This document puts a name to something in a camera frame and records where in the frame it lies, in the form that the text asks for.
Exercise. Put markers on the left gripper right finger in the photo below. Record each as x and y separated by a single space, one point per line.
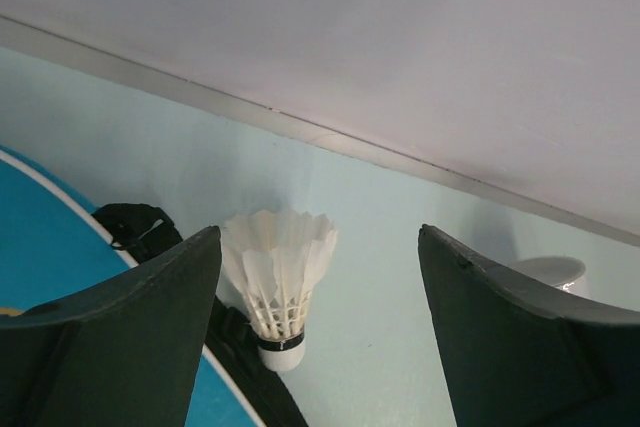
517 352

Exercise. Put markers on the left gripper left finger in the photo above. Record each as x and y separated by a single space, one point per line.
124 352

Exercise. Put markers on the white shuttlecock tube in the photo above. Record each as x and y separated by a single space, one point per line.
561 272

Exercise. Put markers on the shuttlecock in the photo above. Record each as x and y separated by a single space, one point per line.
274 260

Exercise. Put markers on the black racket bag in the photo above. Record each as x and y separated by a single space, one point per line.
240 347

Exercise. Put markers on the blue racket bag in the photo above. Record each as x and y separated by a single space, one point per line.
51 247

